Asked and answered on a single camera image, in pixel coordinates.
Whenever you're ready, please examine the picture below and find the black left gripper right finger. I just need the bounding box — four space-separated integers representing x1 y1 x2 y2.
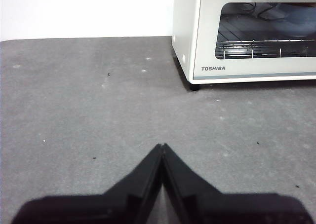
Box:
162 143 316 224

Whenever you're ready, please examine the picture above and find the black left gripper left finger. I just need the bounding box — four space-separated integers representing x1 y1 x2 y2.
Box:
11 143 164 224

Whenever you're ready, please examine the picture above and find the glass oven door beige handle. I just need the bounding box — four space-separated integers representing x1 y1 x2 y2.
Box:
192 0 316 81

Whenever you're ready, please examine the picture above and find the cream toaster oven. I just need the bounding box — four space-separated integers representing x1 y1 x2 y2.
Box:
172 0 316 91

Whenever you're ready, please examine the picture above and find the metal oven wire rack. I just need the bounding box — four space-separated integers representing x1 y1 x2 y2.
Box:
215 38 316 60

